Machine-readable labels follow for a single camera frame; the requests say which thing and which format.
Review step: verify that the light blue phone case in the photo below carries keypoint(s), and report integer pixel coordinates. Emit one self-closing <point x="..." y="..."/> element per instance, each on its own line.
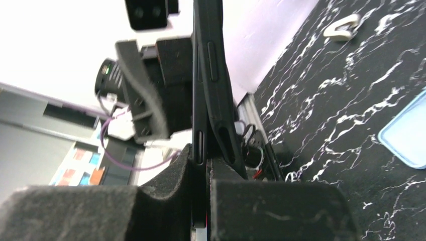
<point x="404" y="135"/>

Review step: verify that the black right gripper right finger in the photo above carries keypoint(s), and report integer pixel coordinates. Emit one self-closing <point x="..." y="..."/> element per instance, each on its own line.
<point x="275" y="210"/>

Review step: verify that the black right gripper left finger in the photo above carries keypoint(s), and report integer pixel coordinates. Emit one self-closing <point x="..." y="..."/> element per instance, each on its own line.
<point x="158" y="210"/>

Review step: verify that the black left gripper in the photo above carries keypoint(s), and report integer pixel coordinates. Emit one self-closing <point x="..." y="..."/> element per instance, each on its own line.
<point x="155" y="82"/>

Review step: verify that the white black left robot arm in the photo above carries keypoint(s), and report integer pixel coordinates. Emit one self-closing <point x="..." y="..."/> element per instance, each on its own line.
<point x="160" y="101"/>

